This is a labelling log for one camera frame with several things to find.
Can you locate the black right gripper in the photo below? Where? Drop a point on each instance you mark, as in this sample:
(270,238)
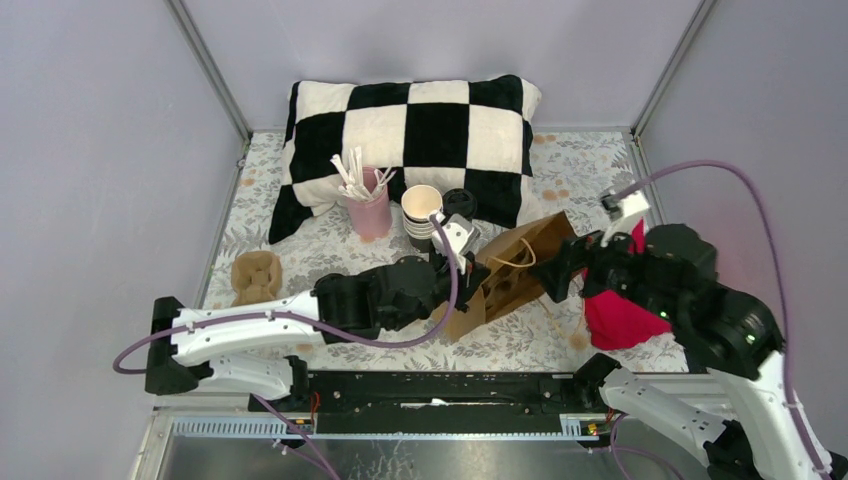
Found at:
(553,273)

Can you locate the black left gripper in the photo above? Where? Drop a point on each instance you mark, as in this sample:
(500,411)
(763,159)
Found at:
(468,284)

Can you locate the brown paper bag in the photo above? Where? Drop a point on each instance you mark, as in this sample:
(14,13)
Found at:
(517,249)

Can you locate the brown cardboard cup carrier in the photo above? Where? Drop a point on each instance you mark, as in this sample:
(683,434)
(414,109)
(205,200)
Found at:
(500,289)

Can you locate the black cup lid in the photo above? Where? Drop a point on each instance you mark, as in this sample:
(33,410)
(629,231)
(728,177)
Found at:
(459,201)

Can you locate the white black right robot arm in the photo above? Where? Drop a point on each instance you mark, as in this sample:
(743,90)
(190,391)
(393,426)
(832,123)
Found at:
(732,334)

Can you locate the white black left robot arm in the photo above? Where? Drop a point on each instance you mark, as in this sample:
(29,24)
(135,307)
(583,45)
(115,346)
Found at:
(208,348)

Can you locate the red cloth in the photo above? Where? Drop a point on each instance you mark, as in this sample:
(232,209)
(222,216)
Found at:
(615,323)

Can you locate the stack of paper cups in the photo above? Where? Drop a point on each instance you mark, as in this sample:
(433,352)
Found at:
(418,203)

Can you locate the floral table mat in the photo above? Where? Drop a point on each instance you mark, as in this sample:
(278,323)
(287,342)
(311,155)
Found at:
(571,170)

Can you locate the pink cup holder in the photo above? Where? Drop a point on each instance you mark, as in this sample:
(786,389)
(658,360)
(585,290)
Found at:
(371,219)

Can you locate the white wrapped straws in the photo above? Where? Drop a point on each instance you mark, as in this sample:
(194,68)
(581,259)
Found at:
(356,183)

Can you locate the black white checkered pillow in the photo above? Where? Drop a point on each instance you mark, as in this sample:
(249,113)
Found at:
(474,135)

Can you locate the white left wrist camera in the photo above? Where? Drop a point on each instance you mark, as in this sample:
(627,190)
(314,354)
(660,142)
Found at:
(456,235)

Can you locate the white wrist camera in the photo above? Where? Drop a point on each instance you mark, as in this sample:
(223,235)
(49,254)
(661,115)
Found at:
(456,235)
(625,213)

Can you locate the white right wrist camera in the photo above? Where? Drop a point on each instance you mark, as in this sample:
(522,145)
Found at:
(625,213)

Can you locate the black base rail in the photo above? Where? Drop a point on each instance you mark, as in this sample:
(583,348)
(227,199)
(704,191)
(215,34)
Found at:
(443,403)

